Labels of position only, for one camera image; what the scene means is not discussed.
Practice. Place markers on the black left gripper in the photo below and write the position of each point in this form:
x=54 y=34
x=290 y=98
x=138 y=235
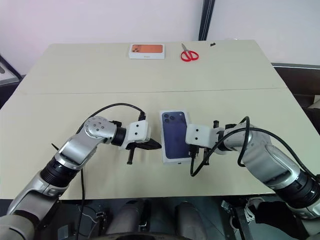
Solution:
x=137 y=144

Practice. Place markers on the black metal bracket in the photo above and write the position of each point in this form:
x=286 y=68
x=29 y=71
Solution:
x=237 y=220

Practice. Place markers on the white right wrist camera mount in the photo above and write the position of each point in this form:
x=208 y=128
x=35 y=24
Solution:
x=200 y=135

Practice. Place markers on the white box orange phone print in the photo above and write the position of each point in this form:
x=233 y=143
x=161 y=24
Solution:
x=147 y=51

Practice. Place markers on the dark framed case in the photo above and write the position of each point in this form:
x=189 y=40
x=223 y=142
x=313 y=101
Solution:
x=7 y=72

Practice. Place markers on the dark vertical frame post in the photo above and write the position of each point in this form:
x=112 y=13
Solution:
x=207 y=20

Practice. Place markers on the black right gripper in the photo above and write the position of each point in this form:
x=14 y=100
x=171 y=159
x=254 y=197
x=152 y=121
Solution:
x=194 y=150

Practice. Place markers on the black side table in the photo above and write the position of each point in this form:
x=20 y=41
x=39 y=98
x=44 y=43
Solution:
x=300 y=75

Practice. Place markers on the white phone box lid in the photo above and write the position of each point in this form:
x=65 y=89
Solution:
x=172 y=140

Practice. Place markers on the small black clip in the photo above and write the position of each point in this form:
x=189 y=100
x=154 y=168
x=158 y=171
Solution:
x=212 y=44

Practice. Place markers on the grey rounded shape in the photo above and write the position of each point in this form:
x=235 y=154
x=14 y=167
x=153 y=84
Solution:
x=191 y=220
x=128 y=217

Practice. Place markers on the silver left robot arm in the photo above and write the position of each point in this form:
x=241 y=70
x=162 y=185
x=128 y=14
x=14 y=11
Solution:
x=75 y=150

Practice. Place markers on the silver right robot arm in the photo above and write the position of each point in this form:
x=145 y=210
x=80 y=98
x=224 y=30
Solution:
x=270 y=160

